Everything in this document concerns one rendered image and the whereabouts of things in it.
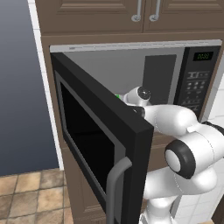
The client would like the black microwave door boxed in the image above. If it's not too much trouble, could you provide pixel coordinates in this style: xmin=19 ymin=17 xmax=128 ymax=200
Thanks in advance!
xmin=50 ymin=52 xmax=155 ymax=224

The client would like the grey built-in microwave oven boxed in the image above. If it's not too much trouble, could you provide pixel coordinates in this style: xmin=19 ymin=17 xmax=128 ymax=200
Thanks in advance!
xmin=49 ymin=39 xmax=223 ymax=138

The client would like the brown cupboard door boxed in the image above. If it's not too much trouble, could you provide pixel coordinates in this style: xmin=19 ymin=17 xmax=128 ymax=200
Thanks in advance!
xmin=34 ymin=0 xmax=146 ymax=35
xmin=142 ymin=0 xmax=224 ymax=33

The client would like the grey microwave door handle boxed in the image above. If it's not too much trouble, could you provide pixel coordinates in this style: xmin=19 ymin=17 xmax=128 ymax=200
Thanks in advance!
xmin=105 ymin=156 xmax=133 ymax=224

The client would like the brown tall cabinet frame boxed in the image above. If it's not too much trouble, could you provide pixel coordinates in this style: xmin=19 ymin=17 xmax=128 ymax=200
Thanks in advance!
xmin=39 ymin=30 xmax=224 ymax=224

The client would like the silver cupboard door handle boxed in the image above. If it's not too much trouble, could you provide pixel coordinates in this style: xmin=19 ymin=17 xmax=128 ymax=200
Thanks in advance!
xmin=149 ymin=0 xmax=162 ymax=23
xmin=130 ymin=0 xmax=144 ymax=23

